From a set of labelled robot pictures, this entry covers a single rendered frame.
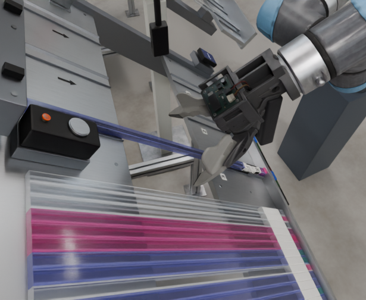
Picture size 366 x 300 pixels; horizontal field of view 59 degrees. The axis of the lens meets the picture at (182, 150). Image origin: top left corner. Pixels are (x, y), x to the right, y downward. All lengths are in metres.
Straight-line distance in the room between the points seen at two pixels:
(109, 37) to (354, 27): 0.46
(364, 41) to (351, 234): 1.21
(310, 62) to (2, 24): 0.36
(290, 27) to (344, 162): 1.24
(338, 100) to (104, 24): 0.83
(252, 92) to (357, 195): 1.29
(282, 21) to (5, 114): 0.45
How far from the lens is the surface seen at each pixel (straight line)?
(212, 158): 0.47
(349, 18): 0.48
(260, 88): 0.46
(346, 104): 1.22
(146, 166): 1.20
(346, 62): 0.48
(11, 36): 0.40
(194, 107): 0.55
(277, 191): 0.71
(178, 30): 2.31
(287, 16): 0.61
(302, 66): 0.46
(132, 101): 1.84
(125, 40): 0.74
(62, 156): 0.37
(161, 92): 1.26
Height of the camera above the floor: 1.34
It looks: 56 degrees down
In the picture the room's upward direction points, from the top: straight up
